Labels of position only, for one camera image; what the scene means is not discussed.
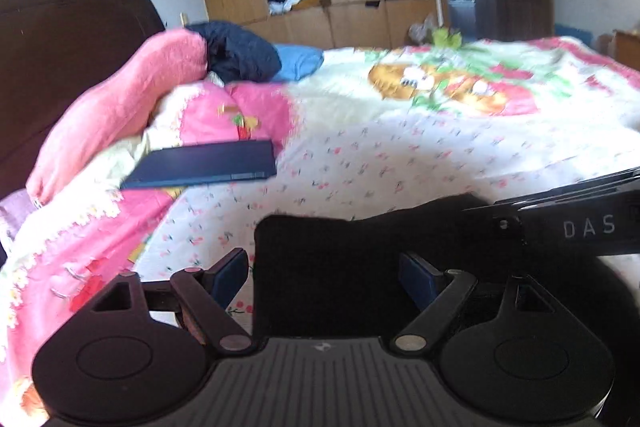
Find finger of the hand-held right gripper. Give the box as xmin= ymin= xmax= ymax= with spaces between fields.
xmin=462 ymin=203 xmax=526 ymax=246

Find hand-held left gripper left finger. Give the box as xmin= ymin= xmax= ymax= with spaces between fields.
xmin=90 ymin=248 xmax=257 ymax=355

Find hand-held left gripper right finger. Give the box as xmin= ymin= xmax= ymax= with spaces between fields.
xmin=392 ymin=252 xmax=552 ymax=354

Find black pants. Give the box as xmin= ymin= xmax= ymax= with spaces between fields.
xmin=252 ymin=192 xmax=640 ymax=344

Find printed floral bedsheet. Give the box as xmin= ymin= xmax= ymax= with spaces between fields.
xmin=127 ymin=34 xmax=640 ymax=323

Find dark blue notebook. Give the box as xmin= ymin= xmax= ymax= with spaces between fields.
xmin=120 ymin=139 xmax=279 ymax=190

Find pink printed quilt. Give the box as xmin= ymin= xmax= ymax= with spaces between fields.
xmin=0 ymin=79 xmax=299 ymax=414

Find wooden nightstand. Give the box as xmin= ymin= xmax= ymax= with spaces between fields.
xmin=612 ymin=29 xmax=640 ymax=72

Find green toy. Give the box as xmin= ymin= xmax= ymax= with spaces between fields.
xmin=431 ymin=27 xmax=464 ymax=51

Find blue box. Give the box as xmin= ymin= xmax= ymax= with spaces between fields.
xmin=554 ymin=22 xmax=594 ymax=46

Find pink fleece blanket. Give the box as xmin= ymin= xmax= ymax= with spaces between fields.
xmin=25 ymin=29 xmax=209 ymax=204

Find clear plastic bag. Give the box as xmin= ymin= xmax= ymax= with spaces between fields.
xmin=408 ymin=13 xmax=437 ymax=44

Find purple cloth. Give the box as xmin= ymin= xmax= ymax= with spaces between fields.
xmin=0 ymin=189 xmax=42 ymax=260

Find blue pillow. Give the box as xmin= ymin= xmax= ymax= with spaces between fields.
xmin=270 ymin=43 xmax=326 ymax=82

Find navy jacket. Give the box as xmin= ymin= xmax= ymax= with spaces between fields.
xmin=186 ymin=21 xmax=283 ymax=84

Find dark wooden headboard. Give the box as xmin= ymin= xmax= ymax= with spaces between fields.
xmin=0 ymin=0 xmax=167 ymax=202

